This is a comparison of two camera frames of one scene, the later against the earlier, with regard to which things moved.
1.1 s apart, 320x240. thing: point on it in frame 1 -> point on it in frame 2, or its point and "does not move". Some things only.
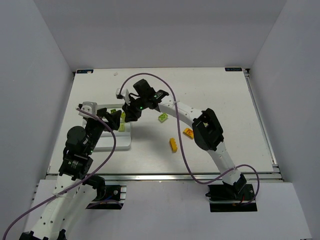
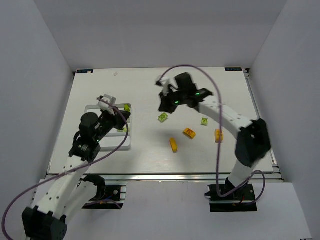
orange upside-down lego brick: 189,133 does not move
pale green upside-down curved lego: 162,117 does not move
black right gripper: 134,107 -> 168,104
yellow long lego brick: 173,144 does not move
